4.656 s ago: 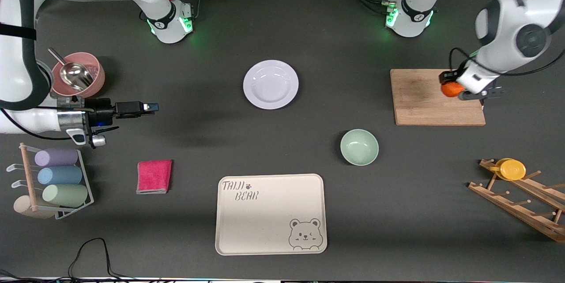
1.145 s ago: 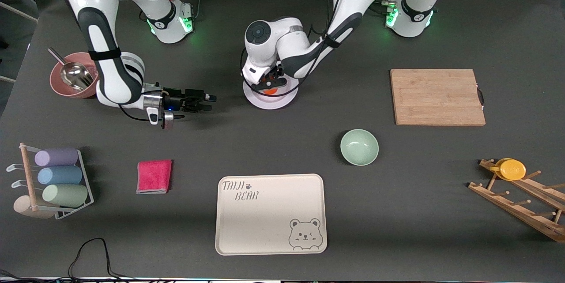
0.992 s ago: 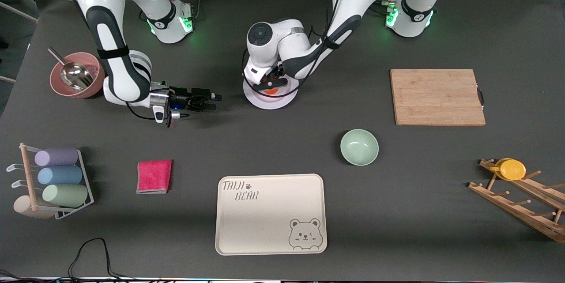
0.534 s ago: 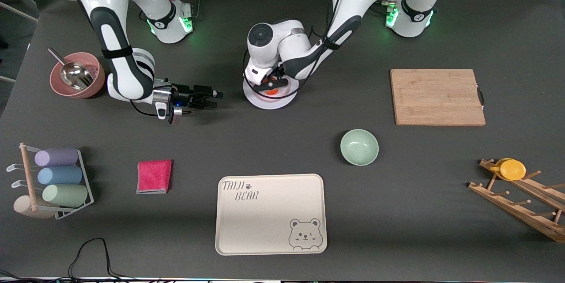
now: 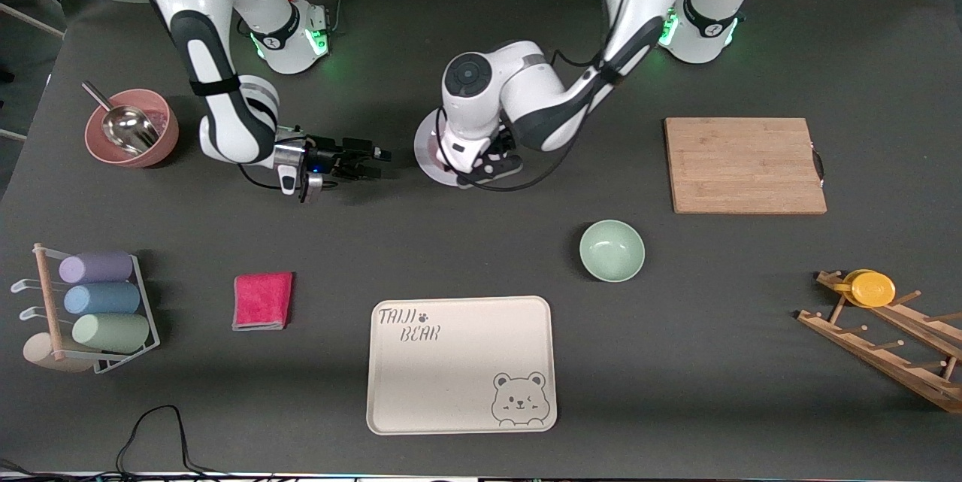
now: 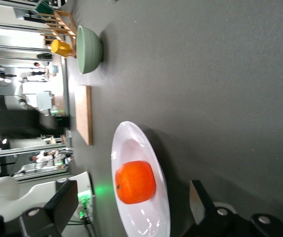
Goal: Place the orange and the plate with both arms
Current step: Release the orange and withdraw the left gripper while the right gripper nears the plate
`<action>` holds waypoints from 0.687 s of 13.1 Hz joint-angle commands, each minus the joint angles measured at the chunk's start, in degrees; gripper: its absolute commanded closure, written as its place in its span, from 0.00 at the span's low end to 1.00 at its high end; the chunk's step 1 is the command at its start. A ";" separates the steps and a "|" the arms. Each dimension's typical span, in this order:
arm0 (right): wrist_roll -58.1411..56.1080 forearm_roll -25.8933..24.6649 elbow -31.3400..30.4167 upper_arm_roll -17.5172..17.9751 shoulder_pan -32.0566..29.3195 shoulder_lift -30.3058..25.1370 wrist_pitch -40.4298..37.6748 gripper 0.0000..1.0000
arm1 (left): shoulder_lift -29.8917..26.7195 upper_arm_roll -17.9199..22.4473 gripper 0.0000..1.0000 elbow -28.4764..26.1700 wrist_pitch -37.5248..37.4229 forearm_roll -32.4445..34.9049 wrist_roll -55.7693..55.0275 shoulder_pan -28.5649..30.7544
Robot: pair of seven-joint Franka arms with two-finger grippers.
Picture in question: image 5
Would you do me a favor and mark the pink bowl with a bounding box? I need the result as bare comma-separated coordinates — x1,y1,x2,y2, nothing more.
83,88,180,168

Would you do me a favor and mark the yellow cup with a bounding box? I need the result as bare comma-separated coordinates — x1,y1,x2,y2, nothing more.
842,269,897,309

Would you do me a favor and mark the grey metal frame bar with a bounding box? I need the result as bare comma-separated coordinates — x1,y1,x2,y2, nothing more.
0,1,67,39

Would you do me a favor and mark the metal scoop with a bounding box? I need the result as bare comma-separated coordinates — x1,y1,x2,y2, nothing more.
81,80,161,157

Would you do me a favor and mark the pink folded cloth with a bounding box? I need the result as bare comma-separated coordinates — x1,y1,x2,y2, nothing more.
231,271,295,332

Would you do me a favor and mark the purple cup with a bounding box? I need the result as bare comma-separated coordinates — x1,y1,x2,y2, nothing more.
59,252,135,285

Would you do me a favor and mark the wooden cutting board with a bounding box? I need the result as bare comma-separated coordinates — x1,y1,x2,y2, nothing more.
664,117,828,215

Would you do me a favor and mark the green cup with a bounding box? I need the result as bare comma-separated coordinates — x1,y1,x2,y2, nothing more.
71,313,151,354

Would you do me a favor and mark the white round plate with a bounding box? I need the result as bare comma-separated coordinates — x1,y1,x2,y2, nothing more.
413,108,470,188

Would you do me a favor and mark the blue cup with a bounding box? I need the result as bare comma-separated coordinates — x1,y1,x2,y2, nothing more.
63,283,141,316

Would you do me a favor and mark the white wire cup rack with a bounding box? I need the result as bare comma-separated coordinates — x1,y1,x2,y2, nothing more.
11,243,162,375

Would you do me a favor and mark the black cable on table edge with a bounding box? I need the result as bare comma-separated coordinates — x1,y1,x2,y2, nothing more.
0,405,301,482

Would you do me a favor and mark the beige bear print tray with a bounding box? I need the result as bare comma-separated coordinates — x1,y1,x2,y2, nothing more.
366,296,558,436

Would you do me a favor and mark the light green bowl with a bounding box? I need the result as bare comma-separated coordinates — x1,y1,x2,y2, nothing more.
579,220,646,283

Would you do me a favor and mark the wooden peg drying rack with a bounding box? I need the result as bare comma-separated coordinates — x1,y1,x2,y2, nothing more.
797,269,962,415

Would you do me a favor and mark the beige cup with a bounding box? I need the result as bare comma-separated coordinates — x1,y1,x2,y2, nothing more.
23,333,95,374

